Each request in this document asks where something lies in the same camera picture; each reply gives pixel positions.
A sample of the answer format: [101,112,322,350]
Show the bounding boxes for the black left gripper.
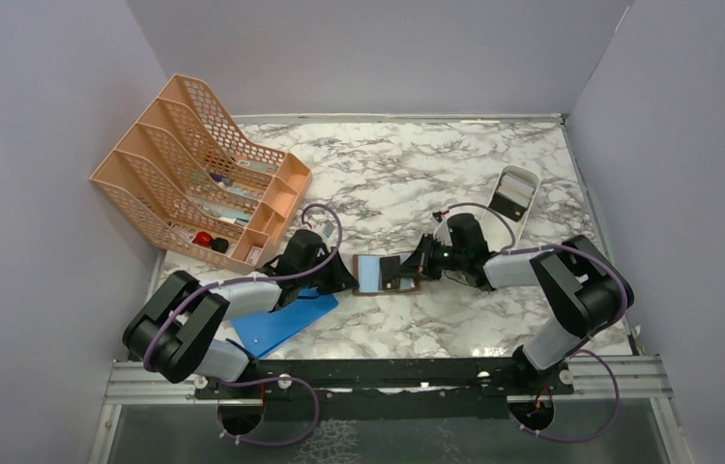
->
[299,246,360,295]

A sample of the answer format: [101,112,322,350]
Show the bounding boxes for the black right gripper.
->
[394,233,467,281]

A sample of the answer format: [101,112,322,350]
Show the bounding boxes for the black credit card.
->
[379,255,402,291]

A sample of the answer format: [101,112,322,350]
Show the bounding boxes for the brown leather card holder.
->
[352,252,421,296]

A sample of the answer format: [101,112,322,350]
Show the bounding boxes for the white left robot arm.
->
[122,229,359,397]

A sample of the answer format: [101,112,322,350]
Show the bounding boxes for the cream oval plastic tray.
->
[475,164,540,251]

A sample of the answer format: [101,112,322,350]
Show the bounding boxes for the blue plastic board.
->
[231,289,338,358]

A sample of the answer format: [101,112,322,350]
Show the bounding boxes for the black round item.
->
[209,238,230,254]

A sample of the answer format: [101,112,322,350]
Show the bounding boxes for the red round item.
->
[192,231,213,247]

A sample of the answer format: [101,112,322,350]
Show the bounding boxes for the peach plastic file organizer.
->
[90,74,312,274]

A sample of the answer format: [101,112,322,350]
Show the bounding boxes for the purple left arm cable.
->
[141,203,343,450]

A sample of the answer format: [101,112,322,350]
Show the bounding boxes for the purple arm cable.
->
[434,202,630,445]
[141,203,343,450]

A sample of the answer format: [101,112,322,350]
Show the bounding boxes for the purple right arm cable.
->
[434,202,630,445]

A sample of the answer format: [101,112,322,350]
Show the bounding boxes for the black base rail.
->
[194,358,574,421]

